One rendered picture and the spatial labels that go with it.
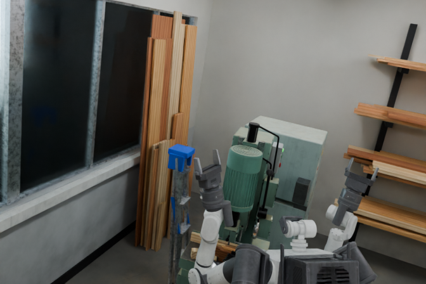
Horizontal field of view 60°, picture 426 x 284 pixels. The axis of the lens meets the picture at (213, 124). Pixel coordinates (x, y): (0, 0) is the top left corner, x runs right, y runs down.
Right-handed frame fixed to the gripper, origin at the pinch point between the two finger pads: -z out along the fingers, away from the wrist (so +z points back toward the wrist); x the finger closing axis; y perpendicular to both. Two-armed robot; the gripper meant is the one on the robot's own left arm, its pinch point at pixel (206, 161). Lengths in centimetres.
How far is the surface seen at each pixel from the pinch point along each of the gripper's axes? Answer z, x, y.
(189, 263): 67, 18, -41
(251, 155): 13.4, 45.2, -12.9
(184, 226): 96, 84, -119
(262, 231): 66, 61, -25
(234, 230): 55, 40, -26
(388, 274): 202, 247, -15
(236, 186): 28, 39, -20
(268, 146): 16, 69, -19
